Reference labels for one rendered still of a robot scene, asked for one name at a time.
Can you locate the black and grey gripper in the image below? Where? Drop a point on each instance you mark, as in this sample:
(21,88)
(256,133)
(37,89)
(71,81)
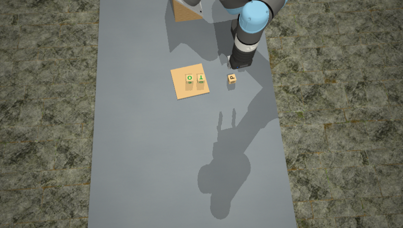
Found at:
(242,55)

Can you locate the tan flat mat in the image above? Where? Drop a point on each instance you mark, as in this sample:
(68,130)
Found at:
(184,90)

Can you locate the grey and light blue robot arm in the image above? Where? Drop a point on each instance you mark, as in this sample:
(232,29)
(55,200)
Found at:
(255,15)

